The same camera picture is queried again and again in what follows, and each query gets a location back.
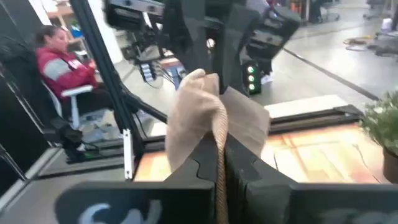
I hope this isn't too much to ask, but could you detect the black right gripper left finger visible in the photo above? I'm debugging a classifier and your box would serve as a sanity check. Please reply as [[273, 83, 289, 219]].
[[164, 132, 219, 224]]

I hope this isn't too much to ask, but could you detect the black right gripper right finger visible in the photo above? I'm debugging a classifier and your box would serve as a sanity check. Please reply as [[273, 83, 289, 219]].
[[224, 133, 297, 224]]

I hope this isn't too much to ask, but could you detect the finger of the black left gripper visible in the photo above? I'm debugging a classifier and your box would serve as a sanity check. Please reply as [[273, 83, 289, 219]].
[[213, 2, 261, 95], [161, 0, 219, 75]]

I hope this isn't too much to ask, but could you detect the beige baseball cap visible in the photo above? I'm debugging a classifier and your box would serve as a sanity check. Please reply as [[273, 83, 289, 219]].
[[164, 67, 271, 224]]

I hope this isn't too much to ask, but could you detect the blue box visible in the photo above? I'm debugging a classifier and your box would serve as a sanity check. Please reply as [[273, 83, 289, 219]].
[[166, 63, 188, 91]]

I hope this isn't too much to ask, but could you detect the black box with green lights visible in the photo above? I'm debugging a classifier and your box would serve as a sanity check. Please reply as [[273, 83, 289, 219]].
[[241, 60, 262, 96]]

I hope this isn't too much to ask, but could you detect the black power strip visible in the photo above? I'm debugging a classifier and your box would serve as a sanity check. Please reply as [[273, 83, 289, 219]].
[[138, 61, 157, 83]]

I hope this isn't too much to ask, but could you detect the white armchair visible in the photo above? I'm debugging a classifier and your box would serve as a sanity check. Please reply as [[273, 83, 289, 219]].
[[42, 79, 96, 131]]

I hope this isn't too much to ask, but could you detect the person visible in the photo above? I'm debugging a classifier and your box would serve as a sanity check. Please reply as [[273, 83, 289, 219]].
[[32, 24, 116, 125]]

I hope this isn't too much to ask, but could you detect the green potted artificial plant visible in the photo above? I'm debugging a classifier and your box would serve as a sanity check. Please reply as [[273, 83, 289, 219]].
[[359, 90, 398, 185]]

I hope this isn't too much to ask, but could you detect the silver frame bracket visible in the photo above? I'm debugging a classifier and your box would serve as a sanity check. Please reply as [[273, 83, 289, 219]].
[[122, 128, 136, 181]]

